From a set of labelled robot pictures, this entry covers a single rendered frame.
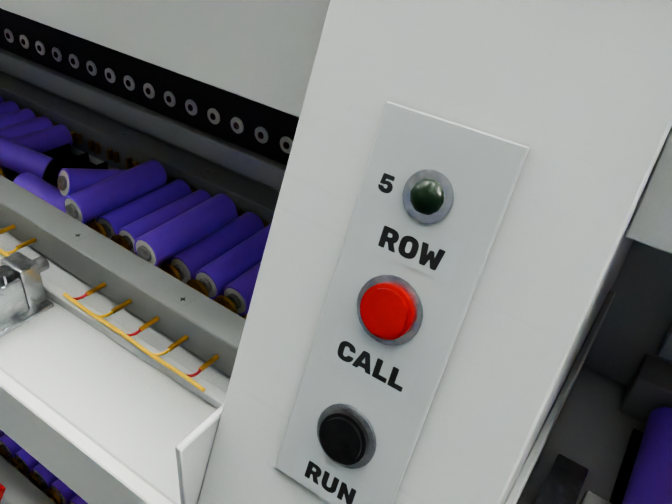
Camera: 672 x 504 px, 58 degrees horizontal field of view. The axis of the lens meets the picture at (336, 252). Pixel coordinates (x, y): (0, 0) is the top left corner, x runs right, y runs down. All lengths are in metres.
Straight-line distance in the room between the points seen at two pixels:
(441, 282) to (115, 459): 0.17
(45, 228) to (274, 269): 0.20
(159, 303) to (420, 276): 0.17
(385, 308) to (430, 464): 0.05
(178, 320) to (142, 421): 0.05
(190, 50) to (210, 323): 0.13
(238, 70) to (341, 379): 0.11
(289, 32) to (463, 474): 0.14
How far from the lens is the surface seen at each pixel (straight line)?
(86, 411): 0.30
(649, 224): 0.17
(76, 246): 0.35
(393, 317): 0.17
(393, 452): 0.19
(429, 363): 0.17
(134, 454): 0.28
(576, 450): 0.31
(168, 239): 0.34
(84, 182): 0.40
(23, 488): 0.49
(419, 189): 0.16
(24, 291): 0.35
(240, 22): 0.21
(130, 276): 0.33
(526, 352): 0.17
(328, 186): 0.18
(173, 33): 0.23
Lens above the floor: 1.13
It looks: 17 degrees down
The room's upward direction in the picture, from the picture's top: 17 degrees clockwise
